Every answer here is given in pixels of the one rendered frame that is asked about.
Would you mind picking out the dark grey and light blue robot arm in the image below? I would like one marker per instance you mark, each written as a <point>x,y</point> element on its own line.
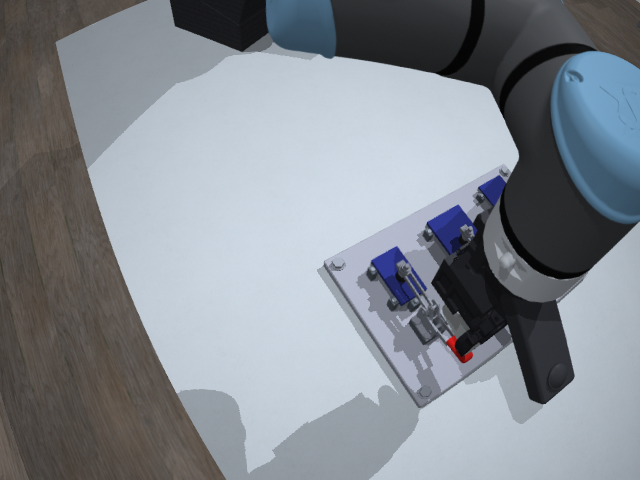
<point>574,192</point>

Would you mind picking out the grey toggle clamp with red handle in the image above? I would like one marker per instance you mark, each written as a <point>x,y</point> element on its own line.
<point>466,234</point>
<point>422,324</point>

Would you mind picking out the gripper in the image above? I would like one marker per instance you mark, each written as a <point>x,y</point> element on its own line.
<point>465,284</point>

